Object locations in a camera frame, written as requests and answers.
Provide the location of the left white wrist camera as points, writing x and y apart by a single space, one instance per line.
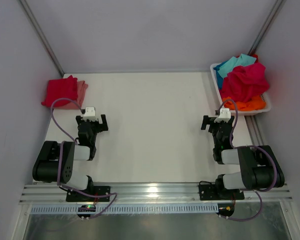
89 113

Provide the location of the aluminium front rail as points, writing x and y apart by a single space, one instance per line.
127 193

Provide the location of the black connector board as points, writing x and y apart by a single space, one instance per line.
225 210
84 212

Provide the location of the slotted white cable duct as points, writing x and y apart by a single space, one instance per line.
120 209

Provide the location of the aluminium corner post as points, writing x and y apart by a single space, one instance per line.
41 35
269 20

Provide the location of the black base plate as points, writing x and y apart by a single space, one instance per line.
216 191
90 195

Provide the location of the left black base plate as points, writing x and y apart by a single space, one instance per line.
90 195

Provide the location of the magenta t shirt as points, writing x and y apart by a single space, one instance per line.
245 82

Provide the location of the right black connector board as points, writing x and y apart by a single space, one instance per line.
225 210

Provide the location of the right aluminium corner post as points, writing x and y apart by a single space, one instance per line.
269 20

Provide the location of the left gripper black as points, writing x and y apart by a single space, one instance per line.
101 127

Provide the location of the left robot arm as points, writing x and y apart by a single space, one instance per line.
55 161

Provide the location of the blue t shirt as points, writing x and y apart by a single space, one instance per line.
219 78

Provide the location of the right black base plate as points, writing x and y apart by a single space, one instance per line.
216 191

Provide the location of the turquoise t shirt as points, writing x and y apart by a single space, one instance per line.
242 60

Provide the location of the left aluminium corner post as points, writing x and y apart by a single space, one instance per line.
41 35

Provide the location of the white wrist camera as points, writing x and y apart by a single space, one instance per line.
89 113
223 115

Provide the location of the folded red t shirt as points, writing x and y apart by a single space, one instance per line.
60 88

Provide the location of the folded salmon pink t shirt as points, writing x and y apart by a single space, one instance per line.
81 92

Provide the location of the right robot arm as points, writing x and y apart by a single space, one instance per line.
259 168

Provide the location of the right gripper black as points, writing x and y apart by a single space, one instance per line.
207 120

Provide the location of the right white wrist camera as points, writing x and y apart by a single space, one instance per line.
223 115

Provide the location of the left black connector board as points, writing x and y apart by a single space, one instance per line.
84 212

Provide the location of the white plastic basket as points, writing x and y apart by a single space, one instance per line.
264 96

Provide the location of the red t shirt in basket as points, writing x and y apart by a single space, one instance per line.
256 57

